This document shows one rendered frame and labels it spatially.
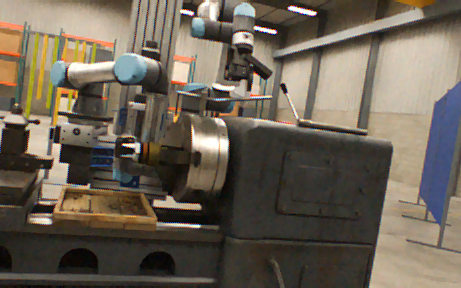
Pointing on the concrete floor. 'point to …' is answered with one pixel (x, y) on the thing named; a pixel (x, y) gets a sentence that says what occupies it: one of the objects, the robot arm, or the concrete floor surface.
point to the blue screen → (443, 157)
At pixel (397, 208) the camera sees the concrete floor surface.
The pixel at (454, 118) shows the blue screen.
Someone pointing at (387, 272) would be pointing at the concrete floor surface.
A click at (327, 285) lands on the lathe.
